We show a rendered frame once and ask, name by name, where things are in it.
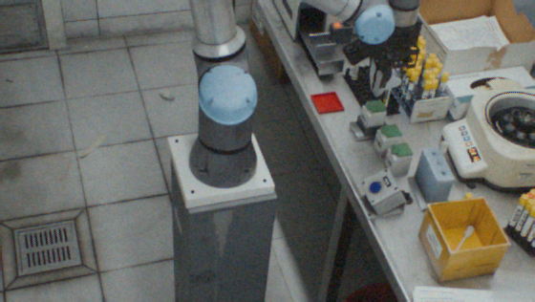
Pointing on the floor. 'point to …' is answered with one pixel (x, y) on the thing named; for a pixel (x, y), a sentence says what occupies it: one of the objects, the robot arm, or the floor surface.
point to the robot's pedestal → (222, 248)
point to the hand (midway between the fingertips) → (374, 92)
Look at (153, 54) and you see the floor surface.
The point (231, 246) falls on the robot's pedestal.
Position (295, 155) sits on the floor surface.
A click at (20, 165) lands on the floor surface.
